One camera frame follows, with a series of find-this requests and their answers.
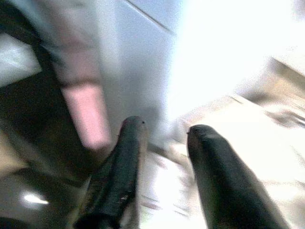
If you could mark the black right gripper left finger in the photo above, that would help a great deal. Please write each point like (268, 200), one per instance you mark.
(119, 176)

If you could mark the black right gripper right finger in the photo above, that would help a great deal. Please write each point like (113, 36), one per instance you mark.
(221, 181)

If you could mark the pink cloth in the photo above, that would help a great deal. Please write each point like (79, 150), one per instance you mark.
(86, 114)

